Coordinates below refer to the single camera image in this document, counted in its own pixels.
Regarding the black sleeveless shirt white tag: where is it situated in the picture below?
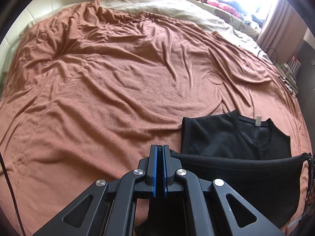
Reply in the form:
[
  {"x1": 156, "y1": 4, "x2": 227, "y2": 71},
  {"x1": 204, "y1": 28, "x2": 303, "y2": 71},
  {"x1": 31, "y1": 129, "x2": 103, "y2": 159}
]
[{"x1": 181, "y1": 111, "x2": 292, "y2": 161}]

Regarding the thin black cable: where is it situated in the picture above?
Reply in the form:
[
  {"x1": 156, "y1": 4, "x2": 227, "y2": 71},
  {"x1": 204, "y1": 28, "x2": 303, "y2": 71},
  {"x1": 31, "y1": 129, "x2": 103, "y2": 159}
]
[{"x1": 0, "y1": 150, "x2": 27, "y2": 236}]

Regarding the pink pillow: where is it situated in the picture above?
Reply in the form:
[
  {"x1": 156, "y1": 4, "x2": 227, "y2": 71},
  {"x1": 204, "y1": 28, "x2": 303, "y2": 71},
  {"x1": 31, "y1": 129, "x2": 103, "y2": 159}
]
[{"x1": 207, "y1": 0, "x2": 243, "y2": 18}]

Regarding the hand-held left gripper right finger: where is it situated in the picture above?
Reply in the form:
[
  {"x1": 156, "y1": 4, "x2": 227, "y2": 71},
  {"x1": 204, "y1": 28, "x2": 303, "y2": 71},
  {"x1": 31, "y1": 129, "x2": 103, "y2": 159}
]
[{"x1": 162, "y1": 145, "x2": 286, "y2": 236}]

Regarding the brown fleece blanket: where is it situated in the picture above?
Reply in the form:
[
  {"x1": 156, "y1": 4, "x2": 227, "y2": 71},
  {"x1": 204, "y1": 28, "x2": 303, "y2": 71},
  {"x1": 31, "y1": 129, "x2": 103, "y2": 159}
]
[{"x1": 0, "y1": 0, "x2": 312, "y2": 236}]

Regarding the beige printed duvet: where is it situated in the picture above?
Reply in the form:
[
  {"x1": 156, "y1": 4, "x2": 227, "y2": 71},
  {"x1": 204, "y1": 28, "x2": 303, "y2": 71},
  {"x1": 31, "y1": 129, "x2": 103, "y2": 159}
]
[{"x1": 99, "y1": 0, "x2": 272, "y2": 63}]

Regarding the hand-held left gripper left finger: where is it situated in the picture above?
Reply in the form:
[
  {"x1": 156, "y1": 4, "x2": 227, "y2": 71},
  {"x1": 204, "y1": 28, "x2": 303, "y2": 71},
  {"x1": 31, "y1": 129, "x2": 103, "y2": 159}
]
[{"x1": 32, "y1": 145, "x2": 159, "y2": 236}]

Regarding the black looped cable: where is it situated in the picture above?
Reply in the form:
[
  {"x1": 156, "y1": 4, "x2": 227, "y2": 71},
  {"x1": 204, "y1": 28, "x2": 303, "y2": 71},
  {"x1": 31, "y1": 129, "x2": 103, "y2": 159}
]
[{"x1": 257, "y1": 48, "x2": 279, "y2": 66}]

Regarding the pinkish beige curtain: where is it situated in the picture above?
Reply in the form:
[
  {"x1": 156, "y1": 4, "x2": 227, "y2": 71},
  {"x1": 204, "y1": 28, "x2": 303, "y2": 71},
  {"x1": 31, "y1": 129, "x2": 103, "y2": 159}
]
[{"x1": 257, "y1": 0, "x2": 306, "y2": 63}]

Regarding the black mesh garment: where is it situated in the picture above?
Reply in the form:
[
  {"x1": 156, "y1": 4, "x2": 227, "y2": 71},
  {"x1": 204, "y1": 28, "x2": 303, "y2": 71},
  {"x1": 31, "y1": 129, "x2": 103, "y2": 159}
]
[{"x1": 148, "y1": 145, "x2": 311, "y2": 236}]

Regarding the cream padded headboard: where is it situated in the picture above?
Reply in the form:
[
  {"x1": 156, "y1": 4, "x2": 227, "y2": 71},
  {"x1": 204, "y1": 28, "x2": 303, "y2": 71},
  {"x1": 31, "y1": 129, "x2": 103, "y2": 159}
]
[{"x1": 0, "y1": 0, "x2": 109, "y2": 79}]

